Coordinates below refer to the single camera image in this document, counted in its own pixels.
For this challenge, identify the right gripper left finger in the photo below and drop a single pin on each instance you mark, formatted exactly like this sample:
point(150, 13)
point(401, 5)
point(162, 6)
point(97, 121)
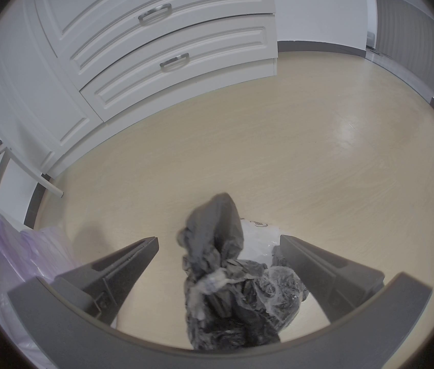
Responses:
point(124, 271)

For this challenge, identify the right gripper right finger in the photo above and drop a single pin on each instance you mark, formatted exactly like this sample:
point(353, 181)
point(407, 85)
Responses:
point(317, 271)

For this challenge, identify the white printed wrapper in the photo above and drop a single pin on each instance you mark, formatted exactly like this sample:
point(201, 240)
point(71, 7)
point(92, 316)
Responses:
point(259, 240)

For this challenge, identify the purple plastic bag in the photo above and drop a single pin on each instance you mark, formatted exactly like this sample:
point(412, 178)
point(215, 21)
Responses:
point(44, 248)

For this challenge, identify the black plastic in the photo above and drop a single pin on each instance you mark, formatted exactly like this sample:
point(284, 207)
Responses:
point(217, 236)

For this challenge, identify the white wardrobe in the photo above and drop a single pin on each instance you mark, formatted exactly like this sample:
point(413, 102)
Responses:
point(144, 52)

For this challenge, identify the grey curtain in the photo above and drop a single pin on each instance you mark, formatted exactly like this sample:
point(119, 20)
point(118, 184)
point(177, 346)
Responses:
point(409, 40)

